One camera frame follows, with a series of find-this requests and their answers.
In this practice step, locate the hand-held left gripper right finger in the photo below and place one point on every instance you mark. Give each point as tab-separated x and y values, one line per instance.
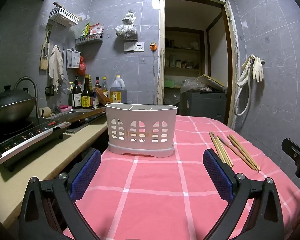
217	172

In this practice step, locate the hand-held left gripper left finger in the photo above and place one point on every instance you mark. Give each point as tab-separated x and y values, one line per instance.
86	172

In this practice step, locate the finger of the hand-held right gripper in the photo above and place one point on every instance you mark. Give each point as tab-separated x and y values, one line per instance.
292	150

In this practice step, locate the bunch of wooden chopsticks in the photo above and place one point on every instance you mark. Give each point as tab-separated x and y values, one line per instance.
245	155

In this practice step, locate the white utensil basket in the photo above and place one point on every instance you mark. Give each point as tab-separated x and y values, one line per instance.
142	116

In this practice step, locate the wooden cutting board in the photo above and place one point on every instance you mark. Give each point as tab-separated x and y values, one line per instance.
90	113

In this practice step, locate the steel sink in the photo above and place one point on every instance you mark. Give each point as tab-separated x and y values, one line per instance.
65	117

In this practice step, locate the pink checked tablecloth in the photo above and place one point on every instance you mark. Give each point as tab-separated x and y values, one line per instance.
152	180

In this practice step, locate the pink soap dish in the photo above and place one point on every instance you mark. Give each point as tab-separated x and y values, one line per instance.
65	108

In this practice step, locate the grey cabinet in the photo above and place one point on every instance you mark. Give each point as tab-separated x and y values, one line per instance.
202	105

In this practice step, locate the steel wool scourer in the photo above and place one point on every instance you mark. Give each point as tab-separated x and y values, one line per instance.
56	109

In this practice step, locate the black induction cooker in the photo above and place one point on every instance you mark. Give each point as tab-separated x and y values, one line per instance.
25	137

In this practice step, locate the beige kitchen counter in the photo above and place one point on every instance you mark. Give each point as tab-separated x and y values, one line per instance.
15	180

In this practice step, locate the beige sponge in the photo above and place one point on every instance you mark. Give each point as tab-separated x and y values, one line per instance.
45	112

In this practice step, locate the dark bottle yellow label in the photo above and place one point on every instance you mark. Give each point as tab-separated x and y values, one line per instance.
86	95

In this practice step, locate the dark bottle white label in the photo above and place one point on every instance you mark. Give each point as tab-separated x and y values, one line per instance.
76	95

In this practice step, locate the brown packet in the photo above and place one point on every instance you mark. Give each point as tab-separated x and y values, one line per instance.
101	95

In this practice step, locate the clear bottle yellow cap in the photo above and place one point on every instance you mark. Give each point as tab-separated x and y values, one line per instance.
104	86

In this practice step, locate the large oil jug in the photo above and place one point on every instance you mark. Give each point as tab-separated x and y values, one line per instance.
118	90

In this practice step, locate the mesh strainer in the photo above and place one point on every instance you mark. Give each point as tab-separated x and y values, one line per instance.
65	86

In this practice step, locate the crumpled clear plastic bag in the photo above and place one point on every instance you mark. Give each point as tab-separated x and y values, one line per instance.
195	85

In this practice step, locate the flat beige cushion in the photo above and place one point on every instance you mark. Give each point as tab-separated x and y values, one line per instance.
215	81

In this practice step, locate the dark bottle red cap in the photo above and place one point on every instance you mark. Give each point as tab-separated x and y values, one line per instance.
97	81

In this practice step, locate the black wok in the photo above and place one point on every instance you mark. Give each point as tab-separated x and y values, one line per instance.
10	110

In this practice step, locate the green box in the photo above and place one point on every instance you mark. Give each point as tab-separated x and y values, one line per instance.
172	83

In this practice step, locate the grey curved faucet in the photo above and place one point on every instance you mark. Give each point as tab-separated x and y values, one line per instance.
33	87

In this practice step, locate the red plastic bag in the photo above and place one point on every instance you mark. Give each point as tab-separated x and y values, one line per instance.
82	66

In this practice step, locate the black wok lid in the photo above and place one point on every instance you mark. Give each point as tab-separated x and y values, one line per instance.
7	96

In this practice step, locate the white hanging towel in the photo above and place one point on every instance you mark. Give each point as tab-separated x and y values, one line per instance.
55	65

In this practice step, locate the wooden knife rack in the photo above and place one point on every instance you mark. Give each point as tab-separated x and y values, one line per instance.
44	55

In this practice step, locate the wooden storage shelves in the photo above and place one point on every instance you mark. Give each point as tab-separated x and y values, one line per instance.
182	52

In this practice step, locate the colourful seasoning packets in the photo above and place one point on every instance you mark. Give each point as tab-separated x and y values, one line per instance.
92	29

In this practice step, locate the hanging clear plastic bag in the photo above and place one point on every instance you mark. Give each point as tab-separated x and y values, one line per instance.
126	27

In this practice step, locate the wooden door frame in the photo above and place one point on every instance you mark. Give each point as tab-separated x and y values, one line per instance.
231	55

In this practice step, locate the white perforated wall holder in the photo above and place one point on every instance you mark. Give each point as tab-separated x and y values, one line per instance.
73	58

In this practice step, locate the grey wall shelf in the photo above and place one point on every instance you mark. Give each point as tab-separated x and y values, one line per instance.
90	40

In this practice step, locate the orange wall hook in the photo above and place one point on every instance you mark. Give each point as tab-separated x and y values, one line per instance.
153	46

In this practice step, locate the white wall basket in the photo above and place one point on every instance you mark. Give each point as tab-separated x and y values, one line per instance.
63	16

